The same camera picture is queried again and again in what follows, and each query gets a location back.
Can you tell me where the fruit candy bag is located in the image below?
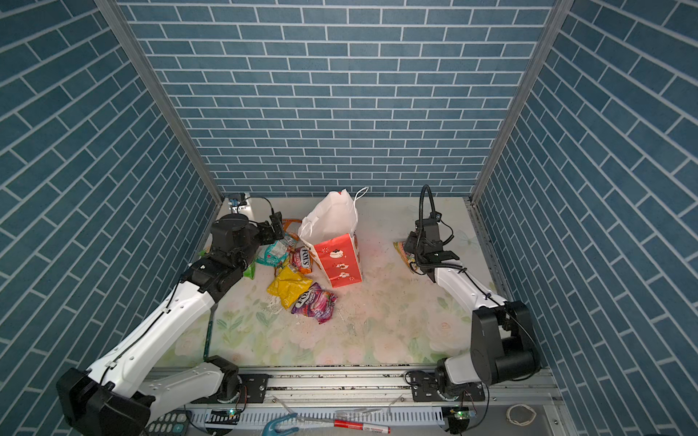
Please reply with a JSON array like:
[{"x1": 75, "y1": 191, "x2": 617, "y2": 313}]
[
  {"x1": 394, "y1": 241, "x2": 423, "y2": 275},
  {"x1": 290, "y1": 247, "x2": 313, "y2": 274}
]

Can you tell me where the teal candy bag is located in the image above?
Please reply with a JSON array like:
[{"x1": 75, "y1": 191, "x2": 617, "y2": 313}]
[{"x1": 256, "y1": 241, "x2": 289, "y2": 267}]

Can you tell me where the yellow chips bag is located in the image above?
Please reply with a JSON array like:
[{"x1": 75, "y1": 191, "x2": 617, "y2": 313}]
[{"x1": 267, "y1": 266, "x2": 314, "y2": 309}]

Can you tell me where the red white paper bag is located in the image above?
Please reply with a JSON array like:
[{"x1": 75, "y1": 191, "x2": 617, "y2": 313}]
[{"x1": 298, "y1": 187, "x2": 369, "y2": 288}]

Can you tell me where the purple berries candy bag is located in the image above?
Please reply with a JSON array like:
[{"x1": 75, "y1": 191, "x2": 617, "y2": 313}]
[{"x1": 291, "y1": 283, "x2": 337, "y2": 324}]

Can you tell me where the green chips bag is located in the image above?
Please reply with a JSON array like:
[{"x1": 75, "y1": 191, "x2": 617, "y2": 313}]
[{"x1": 196, "y1": 248, "x2": 254, "y2": 280}]

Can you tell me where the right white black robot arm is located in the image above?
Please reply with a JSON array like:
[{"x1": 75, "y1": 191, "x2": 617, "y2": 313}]
[{"x1": 404, "y1": 218, "x2": 542, "y2": 400}]

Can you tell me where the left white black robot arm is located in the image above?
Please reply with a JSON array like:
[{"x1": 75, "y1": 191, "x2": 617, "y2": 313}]
[{"x1": 56, "y1": 211, "x2": 285, "y2": 435}]

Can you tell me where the metal fork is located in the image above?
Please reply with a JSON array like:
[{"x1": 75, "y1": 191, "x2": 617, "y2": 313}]
[{"x1": 203, "y1": 304, "x2": 217, "y2": 360}]

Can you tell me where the red marker pen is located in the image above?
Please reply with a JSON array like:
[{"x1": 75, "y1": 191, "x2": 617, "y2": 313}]
[{"x1": 333, "y1": 420, "x2": 391, "y2": 434}]

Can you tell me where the black calculator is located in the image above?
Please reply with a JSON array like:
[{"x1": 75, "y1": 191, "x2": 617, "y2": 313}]
[{"x1": 142, "y1": 411, "x2": 190, "y2": 436}]

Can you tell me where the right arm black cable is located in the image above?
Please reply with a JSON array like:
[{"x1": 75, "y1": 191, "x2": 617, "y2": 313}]
[{"x1": 416, "y1": 183, "x2": 542, "y2": 383}]

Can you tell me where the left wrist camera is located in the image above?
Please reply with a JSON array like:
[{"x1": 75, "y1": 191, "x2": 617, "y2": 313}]
[{"x1": 227, "y1": 193, "x2": 252, "y2": 214}]

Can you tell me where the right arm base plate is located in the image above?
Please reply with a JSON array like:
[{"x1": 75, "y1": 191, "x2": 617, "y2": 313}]
[{"x1": 404, "y1": 368, "x2": 485, "y2": 403}]

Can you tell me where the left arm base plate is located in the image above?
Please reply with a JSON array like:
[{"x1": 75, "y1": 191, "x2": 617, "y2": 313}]
[{"x1": 192, "y1": 374, "x2": 270, "y2": 404}]

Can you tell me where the aluminium rail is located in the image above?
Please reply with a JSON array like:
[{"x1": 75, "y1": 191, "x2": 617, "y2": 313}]
[{"x1": 239, "y1": 365, "x2": 563, "y2": 408}]

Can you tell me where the white cable duct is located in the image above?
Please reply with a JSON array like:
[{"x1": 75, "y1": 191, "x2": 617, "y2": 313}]
[{"x1": 185, "y1": 406, "x2": 445, "y2": 430}]

